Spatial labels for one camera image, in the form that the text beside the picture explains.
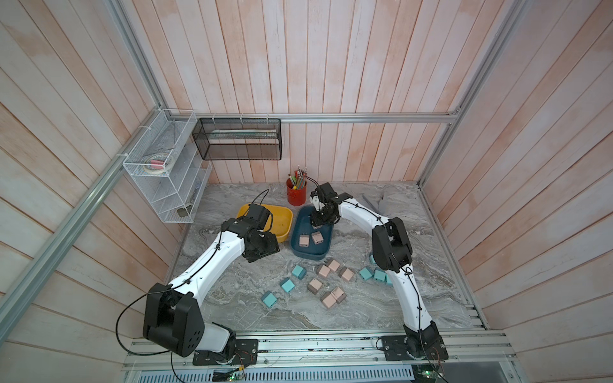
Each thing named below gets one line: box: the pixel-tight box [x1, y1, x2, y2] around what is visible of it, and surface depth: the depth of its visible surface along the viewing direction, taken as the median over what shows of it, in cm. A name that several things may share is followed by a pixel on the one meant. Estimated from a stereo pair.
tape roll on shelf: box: [143, 153, 171, 174], surface depth 75 cm
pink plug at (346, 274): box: [339, 266, 355, 281], surface depth 90 cm
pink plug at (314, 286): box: [307, 278, 323, 296], surface depth 87 cm
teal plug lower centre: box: [280, 277, 296, 293], surface depth 87 cm
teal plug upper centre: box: [291, 264, 307, 281], surface depth 90 cm
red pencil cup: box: [285, 164, 308, 206], surface depth 106 cm
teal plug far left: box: [261, 290, 277, 308], surface depth 84 cm
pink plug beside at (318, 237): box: [311, 230, 325, 245], surface depth 100 cm
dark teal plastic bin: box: [290, 205, 335, 261], surface depth 100 cm
